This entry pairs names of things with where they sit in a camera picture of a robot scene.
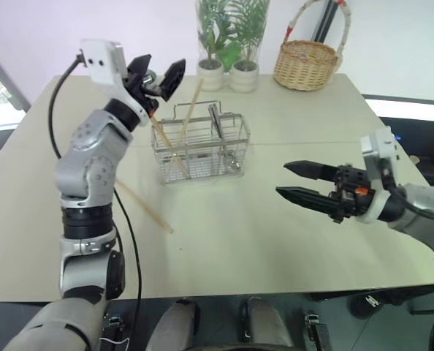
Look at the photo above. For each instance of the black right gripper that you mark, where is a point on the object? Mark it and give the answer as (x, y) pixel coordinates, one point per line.
(350, 197)

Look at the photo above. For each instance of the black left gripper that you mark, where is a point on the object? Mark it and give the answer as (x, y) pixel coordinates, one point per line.
(138, 89)

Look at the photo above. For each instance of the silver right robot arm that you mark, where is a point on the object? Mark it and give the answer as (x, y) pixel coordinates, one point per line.
(421, 204)

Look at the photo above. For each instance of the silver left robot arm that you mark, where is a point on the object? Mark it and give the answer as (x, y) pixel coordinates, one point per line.
(93, 161)

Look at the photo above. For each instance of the metal spoon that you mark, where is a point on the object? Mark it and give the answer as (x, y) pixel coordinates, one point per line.
(216, 118)

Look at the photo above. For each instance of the wooden chopstick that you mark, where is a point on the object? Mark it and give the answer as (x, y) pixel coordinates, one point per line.
(147, 210)
(162, 135)
(192, 109)

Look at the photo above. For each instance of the green plant in white pot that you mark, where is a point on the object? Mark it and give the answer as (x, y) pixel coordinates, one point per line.
(210, 73)
(244, 75)

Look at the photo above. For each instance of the black desk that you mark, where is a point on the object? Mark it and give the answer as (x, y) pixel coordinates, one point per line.
(418, 146)

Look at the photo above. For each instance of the black shoe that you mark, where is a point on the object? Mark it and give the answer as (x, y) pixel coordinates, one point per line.
(370, 303)

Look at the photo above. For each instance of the grey rounded pad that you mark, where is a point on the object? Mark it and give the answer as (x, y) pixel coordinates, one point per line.
(264, 321)
(177, 325)

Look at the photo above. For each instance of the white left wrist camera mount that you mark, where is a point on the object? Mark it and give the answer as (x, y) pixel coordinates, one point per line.
(100, 62)

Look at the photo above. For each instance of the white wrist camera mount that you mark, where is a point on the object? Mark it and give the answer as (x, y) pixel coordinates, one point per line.
(379, 146)
(100, 62)

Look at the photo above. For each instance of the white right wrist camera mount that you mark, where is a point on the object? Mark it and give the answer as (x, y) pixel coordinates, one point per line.
(379, 146)

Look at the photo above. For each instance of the black window frame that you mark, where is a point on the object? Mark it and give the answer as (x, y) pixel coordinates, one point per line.
(5, 80)

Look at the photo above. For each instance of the black metal post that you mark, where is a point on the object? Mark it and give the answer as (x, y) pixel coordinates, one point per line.
(324, 20)

